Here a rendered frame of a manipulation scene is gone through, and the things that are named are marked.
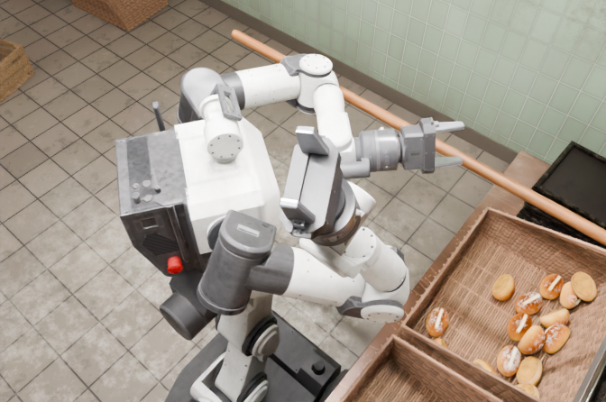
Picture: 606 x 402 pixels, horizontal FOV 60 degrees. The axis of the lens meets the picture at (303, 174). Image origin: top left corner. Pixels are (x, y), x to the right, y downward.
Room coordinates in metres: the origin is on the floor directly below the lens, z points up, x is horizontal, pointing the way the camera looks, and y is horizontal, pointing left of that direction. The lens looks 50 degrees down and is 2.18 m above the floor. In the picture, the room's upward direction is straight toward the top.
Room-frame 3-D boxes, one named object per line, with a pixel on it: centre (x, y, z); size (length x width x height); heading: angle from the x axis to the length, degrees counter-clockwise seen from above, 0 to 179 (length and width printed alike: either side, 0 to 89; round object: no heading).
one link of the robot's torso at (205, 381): (0.60, 0.25, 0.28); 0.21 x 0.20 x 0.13; 140
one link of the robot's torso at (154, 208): (0.68, 0.21, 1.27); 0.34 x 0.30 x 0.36; 15
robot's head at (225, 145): (0.69, 0.15, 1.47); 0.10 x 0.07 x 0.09; 15
